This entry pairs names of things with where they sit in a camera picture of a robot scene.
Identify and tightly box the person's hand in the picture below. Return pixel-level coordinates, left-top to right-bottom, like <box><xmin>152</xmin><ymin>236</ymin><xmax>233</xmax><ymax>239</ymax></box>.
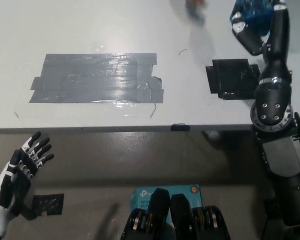
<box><xmin>183</xmin><ymin>0</ymin><xmax>208</xmax><ymax>16</ymax></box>

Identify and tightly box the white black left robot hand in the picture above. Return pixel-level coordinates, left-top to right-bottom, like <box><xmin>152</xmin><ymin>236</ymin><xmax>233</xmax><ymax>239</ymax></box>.
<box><xmin>0</xmin><ymin>131</ymin><xmax>55</xmax><ymax>218</ymax></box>

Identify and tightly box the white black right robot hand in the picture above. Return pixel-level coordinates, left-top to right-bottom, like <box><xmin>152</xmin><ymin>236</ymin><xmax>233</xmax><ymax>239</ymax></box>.
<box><xmin>229</xmin><ymin>0</ymin><xmax>293</xmax><ymax>83</ymax></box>

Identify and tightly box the blue rubik's cube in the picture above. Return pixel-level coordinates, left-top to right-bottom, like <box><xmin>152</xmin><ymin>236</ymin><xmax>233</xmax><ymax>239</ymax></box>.
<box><xmin>229</xmin><ymin>0</ymin><xmax>276</xmax><ymax>37</ymax></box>

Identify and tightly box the black floor tape patch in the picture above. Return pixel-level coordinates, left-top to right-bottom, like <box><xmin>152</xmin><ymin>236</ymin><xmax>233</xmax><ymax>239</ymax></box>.
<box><xmin>31</xmin><ymin>192</ymin><xmax>65</xmax><ymax>217</ymax></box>

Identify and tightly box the black tape patch on table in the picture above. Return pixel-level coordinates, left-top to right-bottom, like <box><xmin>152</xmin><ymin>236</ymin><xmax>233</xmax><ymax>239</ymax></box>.
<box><xmin>205</xmin><ymin>58</ymin><xmax>262</xmax><ymax>101</ymax></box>

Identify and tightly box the small black tape strip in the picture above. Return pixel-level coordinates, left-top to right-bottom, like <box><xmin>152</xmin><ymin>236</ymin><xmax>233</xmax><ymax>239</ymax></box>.
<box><xmin>170</xmin><ymin>122</ymin><xmax>192</xmax><ymax>132</ymax></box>

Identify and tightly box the teal router cardboard box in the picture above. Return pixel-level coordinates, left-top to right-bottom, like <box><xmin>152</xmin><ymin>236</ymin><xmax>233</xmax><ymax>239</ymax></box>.
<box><xmin>129</xmin><ymin>184</ymin><xmax>204</xmax><ymax>224</ymax></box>

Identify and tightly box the grey duct tape patch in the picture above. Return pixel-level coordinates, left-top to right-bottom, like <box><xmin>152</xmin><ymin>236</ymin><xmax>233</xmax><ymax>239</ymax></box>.
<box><xmin>28</xmin><ymin>52</ymin><xmax>165</xmax><ymax>104</ymax></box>

